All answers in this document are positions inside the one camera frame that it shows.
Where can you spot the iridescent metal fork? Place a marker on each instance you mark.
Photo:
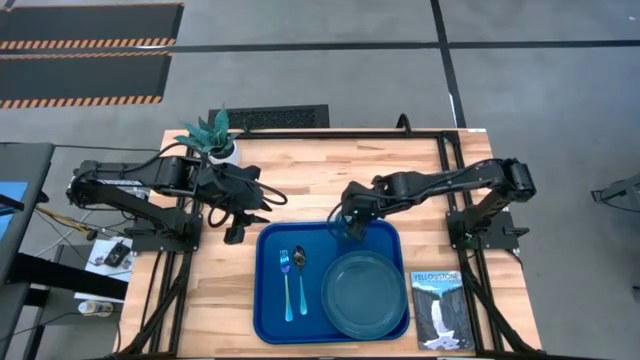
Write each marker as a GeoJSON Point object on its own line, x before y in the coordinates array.
{"type": "Point", "coordinates": [286, 285]}

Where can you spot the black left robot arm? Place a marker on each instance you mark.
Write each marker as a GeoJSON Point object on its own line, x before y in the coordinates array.
{"type": "Point", "coordinates": [150, 175]}

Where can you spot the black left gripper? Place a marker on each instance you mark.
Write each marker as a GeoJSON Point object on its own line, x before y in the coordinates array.
{"type": "Point", "coordinates": [235, 197]}

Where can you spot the green leafy plant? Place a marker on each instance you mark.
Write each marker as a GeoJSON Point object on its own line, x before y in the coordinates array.
{"type": "Point", "coordinates": [210, 132]}

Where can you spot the black aluminium table frame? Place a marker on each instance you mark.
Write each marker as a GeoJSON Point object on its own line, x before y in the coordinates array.
{"type": "Point", "coordinates": [350, 135]}

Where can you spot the white paper sheet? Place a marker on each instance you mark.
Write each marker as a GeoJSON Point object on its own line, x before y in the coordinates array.
{"type": "Point", "coordinates": [100, 267]}

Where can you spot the white plant pot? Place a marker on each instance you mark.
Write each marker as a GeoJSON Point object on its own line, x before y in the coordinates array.
{"type": "Point", "coordinates": [225, 156]}

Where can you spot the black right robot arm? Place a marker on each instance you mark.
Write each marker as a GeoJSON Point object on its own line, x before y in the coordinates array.
{"type": "Point", "coordinates": [450, 180]}

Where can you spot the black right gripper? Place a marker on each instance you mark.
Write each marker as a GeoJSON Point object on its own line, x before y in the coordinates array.
{"type": "Point", "coordinates": [362, 200]}

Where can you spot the blue round plate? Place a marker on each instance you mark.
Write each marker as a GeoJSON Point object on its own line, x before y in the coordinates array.
{"type": "Point", "coordinates": [363, 295]}

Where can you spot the blue plastic tray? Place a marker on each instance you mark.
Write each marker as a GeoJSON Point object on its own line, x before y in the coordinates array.
{"type": "Point", "coordinates": [300, 330]}

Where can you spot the black floor vent grille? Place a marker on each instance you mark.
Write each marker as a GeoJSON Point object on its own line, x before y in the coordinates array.
{"type": "Point", "coordinates": [270, 117]}

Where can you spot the black handheld controller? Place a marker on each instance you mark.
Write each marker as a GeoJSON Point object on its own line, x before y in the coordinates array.
{"type": "Point", "coordinates": [117, 254]}

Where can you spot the iridescent metal spoon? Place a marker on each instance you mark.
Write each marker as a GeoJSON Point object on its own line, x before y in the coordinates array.
{"type": "Point", "coordinates": [301, 280]}

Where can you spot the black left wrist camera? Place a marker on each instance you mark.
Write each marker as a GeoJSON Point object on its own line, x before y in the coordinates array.
{"type": "Point", "coordinates": [240, 177]}

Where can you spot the blue laptop screen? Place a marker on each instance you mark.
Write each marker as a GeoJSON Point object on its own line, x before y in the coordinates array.
{"type": "Point", "coordinates": [10, 205]}

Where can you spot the grey side desk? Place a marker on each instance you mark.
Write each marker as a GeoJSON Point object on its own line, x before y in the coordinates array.
{"type": "Point", "coordinates": [22, 200]}

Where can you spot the black hazard-striped floor mat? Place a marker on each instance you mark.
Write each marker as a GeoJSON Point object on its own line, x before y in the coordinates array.
{"type": "Point", "coordinates": [90, 22]}
{"type": "Point", "coordinates": [80, 75]}

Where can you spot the black low shelf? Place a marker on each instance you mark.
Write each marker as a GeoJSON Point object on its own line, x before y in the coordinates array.
{"type": "Point", "coordinates": [70, 277]}

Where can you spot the grey tripod base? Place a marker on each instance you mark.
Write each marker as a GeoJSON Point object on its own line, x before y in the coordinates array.
{"type": "Point", "coordinates": [617, 192]}

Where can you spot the clear plastic bottle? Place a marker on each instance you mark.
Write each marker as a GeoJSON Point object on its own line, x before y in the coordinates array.
{"type": "Point", "coordinates": [95, 307]}

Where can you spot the Yellowstone waterfall picture book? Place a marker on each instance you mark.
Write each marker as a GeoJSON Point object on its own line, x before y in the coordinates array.
{"type": "Point", "coordinates": [442, 312]}

